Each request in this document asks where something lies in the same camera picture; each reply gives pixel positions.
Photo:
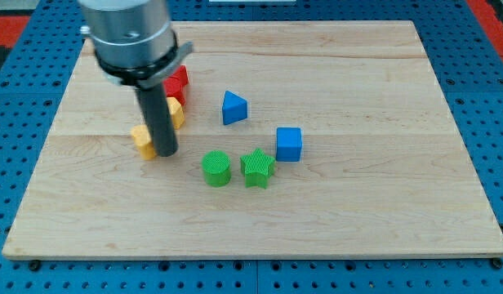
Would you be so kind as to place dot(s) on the yellow hexagon block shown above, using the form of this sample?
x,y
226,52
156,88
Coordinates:
x,y
176,112

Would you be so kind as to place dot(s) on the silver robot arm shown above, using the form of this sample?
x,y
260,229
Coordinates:
x,y
134,41

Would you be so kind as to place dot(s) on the yellow heart block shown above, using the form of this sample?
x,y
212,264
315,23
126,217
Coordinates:
x,y
143,142

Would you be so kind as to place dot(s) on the green star block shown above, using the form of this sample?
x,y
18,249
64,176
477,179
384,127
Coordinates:
x,y
257,167

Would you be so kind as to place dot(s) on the blue cube block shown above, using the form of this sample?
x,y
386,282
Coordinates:
x,y
289,144

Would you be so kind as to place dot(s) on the green cylinder block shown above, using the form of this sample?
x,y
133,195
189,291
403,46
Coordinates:
x,y
216,168

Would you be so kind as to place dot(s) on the blue triangle block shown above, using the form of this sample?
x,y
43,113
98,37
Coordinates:
x,y
234,108

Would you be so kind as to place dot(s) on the wooden board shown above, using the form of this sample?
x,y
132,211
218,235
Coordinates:
x,y
383,173

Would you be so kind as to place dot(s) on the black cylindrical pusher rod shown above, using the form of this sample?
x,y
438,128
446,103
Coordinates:
x,y
155,110

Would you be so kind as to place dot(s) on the red block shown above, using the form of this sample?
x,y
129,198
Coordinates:
x,y
174,86

